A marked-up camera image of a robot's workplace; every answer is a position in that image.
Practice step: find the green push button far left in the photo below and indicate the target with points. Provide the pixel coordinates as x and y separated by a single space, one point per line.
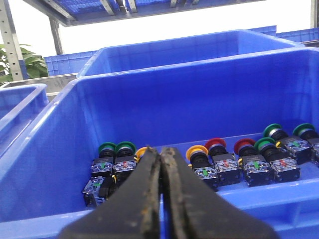
103 165

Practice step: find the red push button centre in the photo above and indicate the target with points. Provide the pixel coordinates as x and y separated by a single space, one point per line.
224 162

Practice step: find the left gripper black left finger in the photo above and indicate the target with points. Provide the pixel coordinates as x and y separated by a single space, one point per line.
132 212

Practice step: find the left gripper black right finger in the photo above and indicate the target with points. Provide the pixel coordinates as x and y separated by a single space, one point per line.
196 211

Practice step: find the green push button right front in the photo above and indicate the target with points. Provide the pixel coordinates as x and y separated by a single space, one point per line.
284 168

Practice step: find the green push button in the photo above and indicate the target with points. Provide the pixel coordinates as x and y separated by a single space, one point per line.
284 168
103 165
298 149
125 157
307 131

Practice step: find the red push button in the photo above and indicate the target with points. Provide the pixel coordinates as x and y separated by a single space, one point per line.
256 170
224 162

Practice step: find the left blue plastic bin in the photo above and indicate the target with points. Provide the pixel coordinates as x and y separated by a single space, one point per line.
44 172

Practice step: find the green push button far right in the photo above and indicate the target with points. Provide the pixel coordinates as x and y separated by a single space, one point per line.
307 131

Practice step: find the yellow push button centre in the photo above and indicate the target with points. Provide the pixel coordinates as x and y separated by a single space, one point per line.
197 155

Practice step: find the push button lying front left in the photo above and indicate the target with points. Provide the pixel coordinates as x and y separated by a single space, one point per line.
98 190

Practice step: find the background blue bin right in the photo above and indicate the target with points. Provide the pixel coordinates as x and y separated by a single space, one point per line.
305 35

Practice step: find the red push button right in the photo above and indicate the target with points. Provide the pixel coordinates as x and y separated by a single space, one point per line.
256 170

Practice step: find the upper shelf frame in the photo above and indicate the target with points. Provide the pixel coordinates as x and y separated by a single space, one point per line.
80 12

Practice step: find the small blue bin far left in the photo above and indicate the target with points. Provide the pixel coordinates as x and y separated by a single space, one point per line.
19 106

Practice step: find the green push button right rear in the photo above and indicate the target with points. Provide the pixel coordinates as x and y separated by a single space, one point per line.
298 149

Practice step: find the far blue bin top left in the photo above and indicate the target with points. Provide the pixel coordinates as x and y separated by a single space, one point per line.
181 50

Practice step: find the yellow push button behind fingers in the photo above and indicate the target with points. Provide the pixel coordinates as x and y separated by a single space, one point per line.
140 152

